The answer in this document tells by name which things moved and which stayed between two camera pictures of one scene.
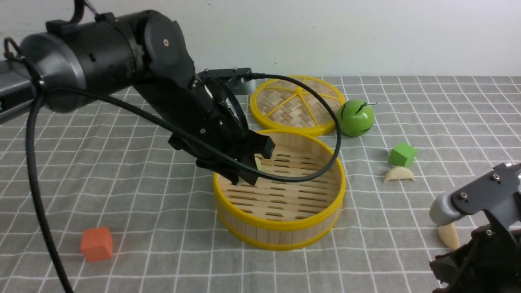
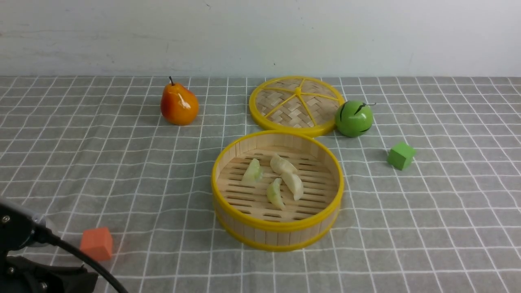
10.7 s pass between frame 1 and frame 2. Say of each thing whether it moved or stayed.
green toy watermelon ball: stayed
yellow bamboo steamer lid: stayed
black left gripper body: moved
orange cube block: stayed
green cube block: stayed
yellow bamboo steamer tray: stayed
